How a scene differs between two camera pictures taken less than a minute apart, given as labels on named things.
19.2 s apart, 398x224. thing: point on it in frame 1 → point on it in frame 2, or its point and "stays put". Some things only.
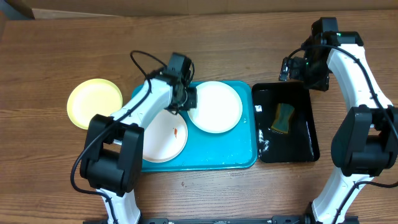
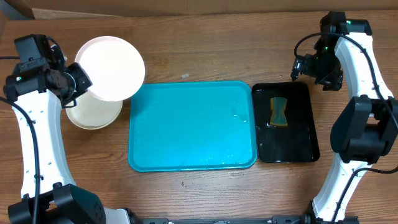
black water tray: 300,144 stays put
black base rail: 298,219 stays put
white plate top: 218,109 → 91,112
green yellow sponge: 280,122 → 278,106
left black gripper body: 189,101 → 81,81
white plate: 165,138 → 114,66
